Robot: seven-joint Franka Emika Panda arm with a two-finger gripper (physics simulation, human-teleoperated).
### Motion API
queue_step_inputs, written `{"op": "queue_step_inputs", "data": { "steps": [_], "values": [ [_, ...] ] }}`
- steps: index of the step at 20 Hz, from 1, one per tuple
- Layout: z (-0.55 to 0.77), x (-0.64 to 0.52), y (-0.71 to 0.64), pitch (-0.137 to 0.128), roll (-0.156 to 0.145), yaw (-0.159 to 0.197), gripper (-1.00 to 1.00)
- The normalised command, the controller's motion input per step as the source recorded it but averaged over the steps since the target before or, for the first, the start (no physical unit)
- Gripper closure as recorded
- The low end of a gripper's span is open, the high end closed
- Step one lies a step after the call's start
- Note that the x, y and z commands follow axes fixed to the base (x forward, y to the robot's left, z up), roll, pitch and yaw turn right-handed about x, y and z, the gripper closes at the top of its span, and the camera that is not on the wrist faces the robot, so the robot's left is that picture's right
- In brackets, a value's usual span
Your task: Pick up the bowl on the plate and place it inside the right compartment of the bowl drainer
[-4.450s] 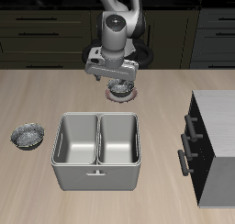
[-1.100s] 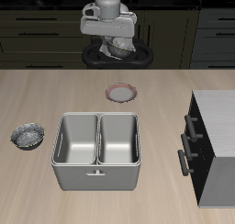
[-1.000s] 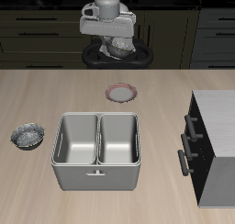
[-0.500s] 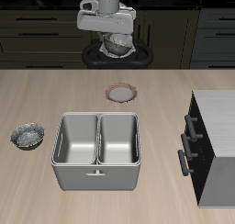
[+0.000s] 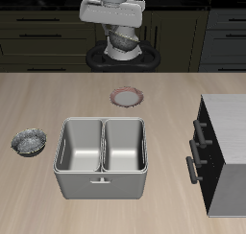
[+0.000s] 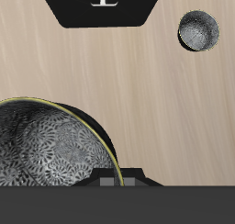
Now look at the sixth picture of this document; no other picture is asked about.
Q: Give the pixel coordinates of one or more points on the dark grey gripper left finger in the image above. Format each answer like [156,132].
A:
[105,176]

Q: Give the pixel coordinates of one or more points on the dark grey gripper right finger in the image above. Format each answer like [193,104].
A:
[134,176]

